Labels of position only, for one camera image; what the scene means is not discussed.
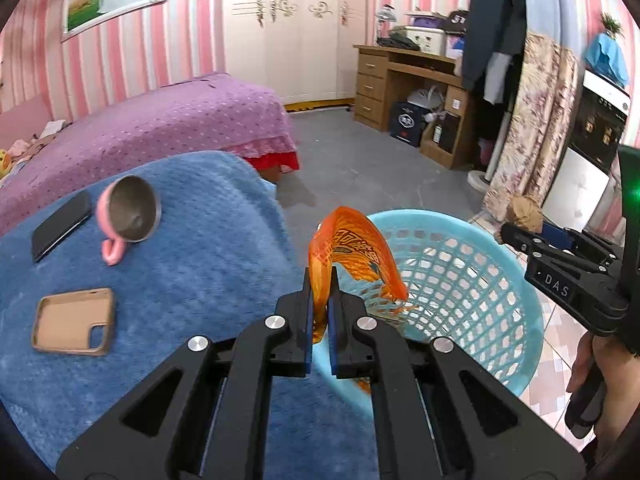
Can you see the light blue plastic basket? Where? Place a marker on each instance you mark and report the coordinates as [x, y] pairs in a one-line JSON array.
[[475, 270]]

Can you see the blue cloth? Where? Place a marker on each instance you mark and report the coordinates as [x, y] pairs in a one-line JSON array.
[[607, 57]]

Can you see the wooden desk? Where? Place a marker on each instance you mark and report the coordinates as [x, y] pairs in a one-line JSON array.
[[372, 85]]

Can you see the light brown paper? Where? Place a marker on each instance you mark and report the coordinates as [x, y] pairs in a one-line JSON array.
[[525, 212]]

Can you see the pink mug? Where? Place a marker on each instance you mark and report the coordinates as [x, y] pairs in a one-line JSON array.
[[132, 210]]

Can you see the black smartphone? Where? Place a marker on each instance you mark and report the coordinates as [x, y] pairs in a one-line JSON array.
[[62, 225]]

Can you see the dark hanging coat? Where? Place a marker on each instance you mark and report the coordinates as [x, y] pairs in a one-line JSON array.
[[495, 20]]

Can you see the black cap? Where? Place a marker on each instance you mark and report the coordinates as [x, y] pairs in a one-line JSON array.
[[456, 20]]

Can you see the cream wardrobe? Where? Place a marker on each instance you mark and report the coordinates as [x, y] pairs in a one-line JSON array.
[[300, 50]]

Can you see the white storage box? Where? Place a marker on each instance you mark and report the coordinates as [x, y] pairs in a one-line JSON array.
[[425, 40]]

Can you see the white floor stand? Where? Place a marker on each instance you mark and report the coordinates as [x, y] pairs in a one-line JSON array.
[[480, 180]]

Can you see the floral drape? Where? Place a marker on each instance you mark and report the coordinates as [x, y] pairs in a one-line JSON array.
[[540, 110]]

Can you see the pile of pink clothes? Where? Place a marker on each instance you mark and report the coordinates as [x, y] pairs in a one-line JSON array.
[[30, 140]]

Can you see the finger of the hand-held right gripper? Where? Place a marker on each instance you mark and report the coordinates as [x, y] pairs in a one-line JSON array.
[[557, 235], [520, 236]]

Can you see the person's right hand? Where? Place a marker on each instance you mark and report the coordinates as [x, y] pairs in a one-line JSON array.
[[620, 385]]

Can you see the white and black cabinet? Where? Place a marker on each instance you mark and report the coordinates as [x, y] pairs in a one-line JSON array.
[[580, 180]]

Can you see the brown phone case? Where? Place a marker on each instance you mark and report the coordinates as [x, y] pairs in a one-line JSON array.
[[70, 320]]

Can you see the orange snack packet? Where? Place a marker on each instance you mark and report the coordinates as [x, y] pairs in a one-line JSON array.
[[360, 250]]

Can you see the desk lamp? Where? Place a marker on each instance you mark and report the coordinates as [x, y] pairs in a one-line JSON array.
[[386, 15]]

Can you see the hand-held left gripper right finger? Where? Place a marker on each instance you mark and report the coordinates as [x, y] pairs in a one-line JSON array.
[[334, 320]]

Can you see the pink headboard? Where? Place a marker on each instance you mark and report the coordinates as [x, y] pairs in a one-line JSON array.
[[25, 115]]

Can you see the purple dotted bed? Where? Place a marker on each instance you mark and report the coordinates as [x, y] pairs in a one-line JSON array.
[[150, 125]]

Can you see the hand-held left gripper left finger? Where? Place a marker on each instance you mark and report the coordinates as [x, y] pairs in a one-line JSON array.
[[309, 310]]

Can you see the dark printed box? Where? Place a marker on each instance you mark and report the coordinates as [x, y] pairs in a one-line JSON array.
[[406, 122]]

